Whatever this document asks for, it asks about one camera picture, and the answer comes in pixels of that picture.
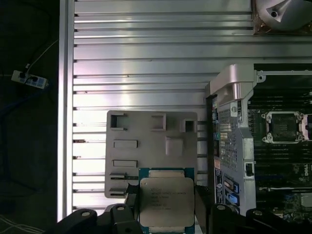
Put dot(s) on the silver CPU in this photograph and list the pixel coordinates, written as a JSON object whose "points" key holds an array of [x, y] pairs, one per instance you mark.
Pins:
{"points": [[165, 200]]}

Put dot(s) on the white power strip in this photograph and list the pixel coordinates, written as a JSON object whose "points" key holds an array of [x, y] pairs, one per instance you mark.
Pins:
{"points": [[29, 79]]}

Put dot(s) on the black RAM slot row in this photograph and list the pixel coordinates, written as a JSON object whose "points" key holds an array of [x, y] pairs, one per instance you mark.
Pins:
{"points": [[280, 156], [280, 101]]}

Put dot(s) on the grey parts rack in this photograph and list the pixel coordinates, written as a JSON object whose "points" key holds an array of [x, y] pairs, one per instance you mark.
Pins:
{"points": [[146, 151]]}

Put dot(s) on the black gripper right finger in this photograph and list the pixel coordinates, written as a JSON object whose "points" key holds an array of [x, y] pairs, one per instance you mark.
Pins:
{"points": [[224, 219]]}

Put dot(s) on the metal socket cover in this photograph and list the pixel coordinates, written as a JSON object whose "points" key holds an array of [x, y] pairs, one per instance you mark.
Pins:
{"points": [[306, 128]]}

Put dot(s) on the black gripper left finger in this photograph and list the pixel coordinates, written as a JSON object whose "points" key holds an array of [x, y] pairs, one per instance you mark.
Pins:
{"points": [[122, 219]]}

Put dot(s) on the black PC case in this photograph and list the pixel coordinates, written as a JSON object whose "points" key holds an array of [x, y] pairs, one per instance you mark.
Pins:
{"points": [[229, 136]]}

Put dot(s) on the green motherboard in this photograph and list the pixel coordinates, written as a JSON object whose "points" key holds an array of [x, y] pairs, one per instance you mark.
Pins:
{"points": [[280, 175]]}

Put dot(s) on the CPU socket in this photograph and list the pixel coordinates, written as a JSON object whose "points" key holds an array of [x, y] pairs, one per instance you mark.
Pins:
{"points": [[282, 126]]}

